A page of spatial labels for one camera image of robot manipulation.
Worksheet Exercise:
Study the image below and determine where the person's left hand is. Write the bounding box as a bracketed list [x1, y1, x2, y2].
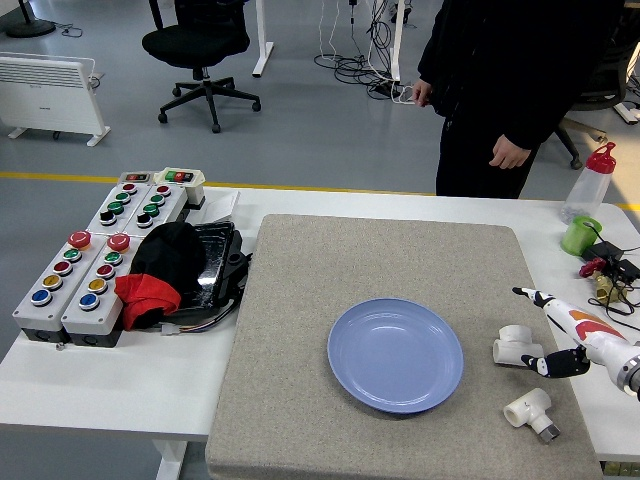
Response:
[488, 134, 532, 171]

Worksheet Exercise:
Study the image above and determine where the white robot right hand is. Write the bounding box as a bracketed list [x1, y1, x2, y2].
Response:
[512, 285, 634, 385]

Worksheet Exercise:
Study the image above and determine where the person's right hand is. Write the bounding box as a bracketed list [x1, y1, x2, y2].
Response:
[411, 78, 437, 108]

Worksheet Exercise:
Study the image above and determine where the white tee pipe fitting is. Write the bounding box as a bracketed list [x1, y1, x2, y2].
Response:
[492, 324, 544, 370]

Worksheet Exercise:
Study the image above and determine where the white elbow fitting metal thread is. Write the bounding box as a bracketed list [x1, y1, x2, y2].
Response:
[502, 387, 562, 445]

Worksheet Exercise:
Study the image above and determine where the blue plate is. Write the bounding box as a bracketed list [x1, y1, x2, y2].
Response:
[327, 297, 465, 415]

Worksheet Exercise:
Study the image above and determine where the white desk leg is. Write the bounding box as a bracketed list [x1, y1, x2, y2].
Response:
[387, 0, 407, 84]
[251, 0, 275, 78]

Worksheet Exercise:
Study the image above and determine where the small black box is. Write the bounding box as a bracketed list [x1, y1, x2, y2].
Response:
[607, 257, 640, 281]

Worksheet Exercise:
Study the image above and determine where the black power adapter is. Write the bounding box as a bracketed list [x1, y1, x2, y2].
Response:
[582, 241, 625, 262]

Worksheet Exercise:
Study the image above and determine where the person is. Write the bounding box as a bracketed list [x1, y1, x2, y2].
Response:
[417, 0, 640, 200]

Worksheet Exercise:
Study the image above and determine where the clear bottle red cap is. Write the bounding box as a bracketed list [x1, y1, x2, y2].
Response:
[559, 142, 617, 225]

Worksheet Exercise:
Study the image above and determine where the green cup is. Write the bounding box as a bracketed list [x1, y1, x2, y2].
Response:
[560, 215, 604, 257]

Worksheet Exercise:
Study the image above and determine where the black office chair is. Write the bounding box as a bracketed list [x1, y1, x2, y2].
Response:
[552, 9, 640, 170]
[141, 0, 262, 134]

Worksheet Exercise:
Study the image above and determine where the grey-brown mat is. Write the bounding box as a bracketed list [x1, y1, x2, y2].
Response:
[204, 213, 605, 480]

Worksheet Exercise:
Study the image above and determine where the white paper card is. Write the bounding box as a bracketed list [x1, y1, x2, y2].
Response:
[202, 192, 241, 224]

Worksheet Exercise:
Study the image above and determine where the black plastic tray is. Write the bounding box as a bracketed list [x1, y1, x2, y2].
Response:
[164, 221, 254, 321]

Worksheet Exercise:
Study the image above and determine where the grey four-button control box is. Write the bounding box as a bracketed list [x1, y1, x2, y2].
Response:
[85, 182, 151, 236]
[122, 183, 189, 239]

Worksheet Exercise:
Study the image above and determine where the black cloth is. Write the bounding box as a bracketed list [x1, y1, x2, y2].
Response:
[129, 222, 207, 301]

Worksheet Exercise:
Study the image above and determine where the red cloth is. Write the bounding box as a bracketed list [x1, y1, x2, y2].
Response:
[113, 273, 182, 332]

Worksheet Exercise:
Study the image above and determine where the white panel heater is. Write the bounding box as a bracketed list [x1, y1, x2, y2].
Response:
[0, 53, 112, 148]

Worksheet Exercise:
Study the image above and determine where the grey emergency-stop control box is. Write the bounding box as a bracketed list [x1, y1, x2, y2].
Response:
[12, 230, 109, 344]
[59, 233, 146, 348]

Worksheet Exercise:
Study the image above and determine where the black round stand base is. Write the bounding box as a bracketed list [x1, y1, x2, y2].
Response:
[4, 0, 57, 39]

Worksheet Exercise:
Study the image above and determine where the white table leg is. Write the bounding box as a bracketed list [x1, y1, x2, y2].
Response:
[152, 439, 190, 480]

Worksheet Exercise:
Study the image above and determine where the white floor cable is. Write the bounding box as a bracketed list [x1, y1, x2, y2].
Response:
[392, 83, 419, 106]

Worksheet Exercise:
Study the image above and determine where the brass valve red handle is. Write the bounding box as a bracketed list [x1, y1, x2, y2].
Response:
[578, 258, 626, 304]

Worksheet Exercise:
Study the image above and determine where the black floor cable tangle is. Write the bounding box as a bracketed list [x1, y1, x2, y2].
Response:
[313, 0, 404, 100]

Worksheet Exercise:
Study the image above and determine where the hanging white cable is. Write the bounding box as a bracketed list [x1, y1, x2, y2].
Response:
[318, 0, 342, 66]

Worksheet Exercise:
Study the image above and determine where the cream switch box green red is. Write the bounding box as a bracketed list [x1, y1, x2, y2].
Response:
[152, 167, 207, 209]

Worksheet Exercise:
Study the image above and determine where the wire bundle white connector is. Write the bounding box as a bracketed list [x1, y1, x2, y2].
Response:
[159, 304, 236, 337]

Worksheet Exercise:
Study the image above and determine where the thin dark floor cable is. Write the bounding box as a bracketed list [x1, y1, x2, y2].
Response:
[52, 20, 85, 39]

